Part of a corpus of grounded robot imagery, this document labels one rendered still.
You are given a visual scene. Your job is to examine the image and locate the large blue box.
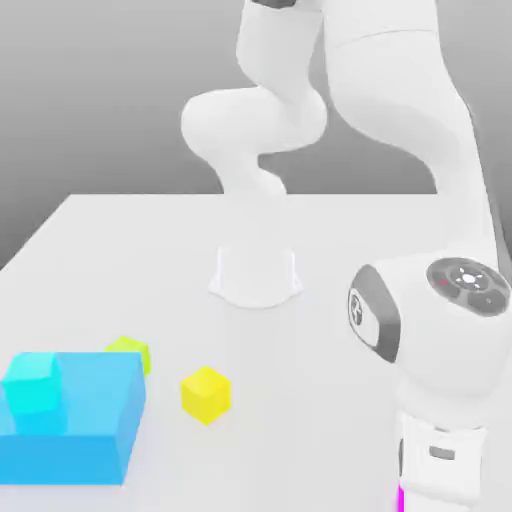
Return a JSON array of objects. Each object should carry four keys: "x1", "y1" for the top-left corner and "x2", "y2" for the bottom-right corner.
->
[{"x1": 0, "y1": 351, "x2": 148, "y2": 488}]

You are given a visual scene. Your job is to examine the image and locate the small yellow cube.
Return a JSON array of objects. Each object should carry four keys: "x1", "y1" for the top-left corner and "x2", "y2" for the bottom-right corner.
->
[{"x1": 180, "y1": 365, "x2": 234, "y2": 427}]

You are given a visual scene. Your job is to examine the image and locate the small lime green cube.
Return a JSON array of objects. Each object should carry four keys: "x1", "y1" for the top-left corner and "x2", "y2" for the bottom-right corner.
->
[{"x1": 104, "y1": 335, "x2": 153, "y2": 378}]

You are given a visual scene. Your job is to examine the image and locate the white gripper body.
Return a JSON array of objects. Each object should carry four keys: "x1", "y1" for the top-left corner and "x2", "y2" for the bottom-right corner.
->
[{"x1": 395, "y1": 411, "x2": 488, "y2": 512}]

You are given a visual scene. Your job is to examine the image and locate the small cyan cube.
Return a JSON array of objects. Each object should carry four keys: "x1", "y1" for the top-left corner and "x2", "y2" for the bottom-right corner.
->
[{"x1": 1, "y1": 352, "x2": 64, "y2": 417}]

